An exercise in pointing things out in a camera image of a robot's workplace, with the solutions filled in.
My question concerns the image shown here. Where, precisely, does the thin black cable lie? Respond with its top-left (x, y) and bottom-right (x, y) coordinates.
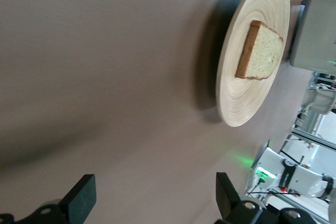
top-left (246, 191), bottom-right (300, 197)

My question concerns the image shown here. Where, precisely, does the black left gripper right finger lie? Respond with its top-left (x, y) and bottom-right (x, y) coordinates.
top-left (215, 172), bottom-right (316, 224)

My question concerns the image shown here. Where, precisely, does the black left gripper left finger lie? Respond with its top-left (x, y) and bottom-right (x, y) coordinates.
top-left (0, 174), bottom-right (97, 224)

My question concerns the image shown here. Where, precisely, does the grey background equipment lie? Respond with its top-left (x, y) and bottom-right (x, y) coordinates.
top-left (300, 73), bottom-right (336, 116)

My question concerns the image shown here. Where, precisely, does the chrome and beige toaster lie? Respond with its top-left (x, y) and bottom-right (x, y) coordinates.
top-left (288, 0), bottom-right (336, 74)

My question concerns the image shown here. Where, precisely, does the round wooden plate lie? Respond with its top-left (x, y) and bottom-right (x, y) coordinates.
top-left (215, 0), bottom-right (291, 127)

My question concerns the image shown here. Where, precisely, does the aluminium frame structure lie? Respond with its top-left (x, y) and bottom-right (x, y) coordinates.
top-left (279, 71), bottom-right (336, 162)

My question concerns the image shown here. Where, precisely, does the slice of bread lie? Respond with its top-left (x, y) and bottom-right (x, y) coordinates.
top-left (235, 20), bottom-right (284, 80)

